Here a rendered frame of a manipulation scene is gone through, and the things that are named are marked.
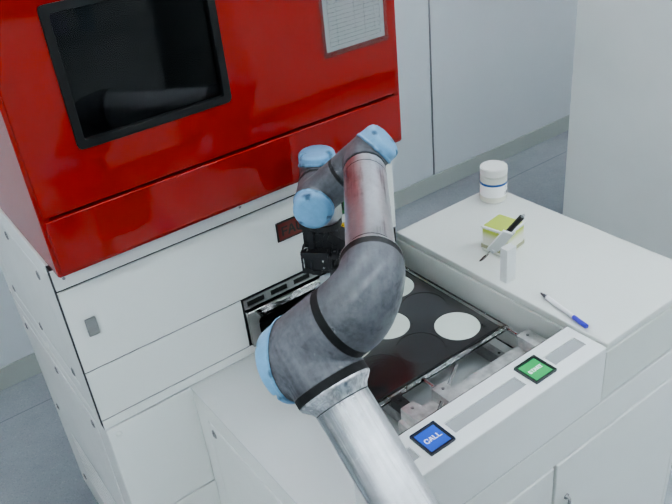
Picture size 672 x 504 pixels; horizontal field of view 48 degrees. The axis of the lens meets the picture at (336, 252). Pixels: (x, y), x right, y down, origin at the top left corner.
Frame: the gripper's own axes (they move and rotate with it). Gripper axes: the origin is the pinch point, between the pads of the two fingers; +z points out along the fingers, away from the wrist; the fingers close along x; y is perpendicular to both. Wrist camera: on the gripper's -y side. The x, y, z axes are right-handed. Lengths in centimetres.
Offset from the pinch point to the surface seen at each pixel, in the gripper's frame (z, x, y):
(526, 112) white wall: 74, -297, -40
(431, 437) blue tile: 0.8, 37.8, -23.4
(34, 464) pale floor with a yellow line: 97, -26, 127
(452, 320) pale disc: 7.3, -4.0, -23.3
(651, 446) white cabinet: 44, -7, -69
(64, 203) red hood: -39, 30, 39
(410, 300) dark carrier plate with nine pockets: 7.4, -10.8, -13.0
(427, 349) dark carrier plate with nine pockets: 7.4, 6.5, -18.9
